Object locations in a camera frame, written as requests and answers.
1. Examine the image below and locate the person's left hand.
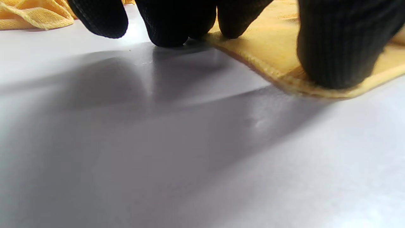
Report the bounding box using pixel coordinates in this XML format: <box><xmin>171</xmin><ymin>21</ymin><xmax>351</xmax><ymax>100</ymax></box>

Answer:
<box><xmin>67</xmin><ymin>0</ymin><xmax>405</xmax><ymax>90</ymax></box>

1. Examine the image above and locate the yellow square towel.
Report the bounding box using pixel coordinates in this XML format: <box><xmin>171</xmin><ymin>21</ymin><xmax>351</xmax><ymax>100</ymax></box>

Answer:
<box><xmin>0</xmin><ymin>0</ymin><xmax>135</xmax><ymax>31</ymax></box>
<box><xmin>204</xmin><ymin>0</ymin><xmax>405</xmax><ymax>100</ymax></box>

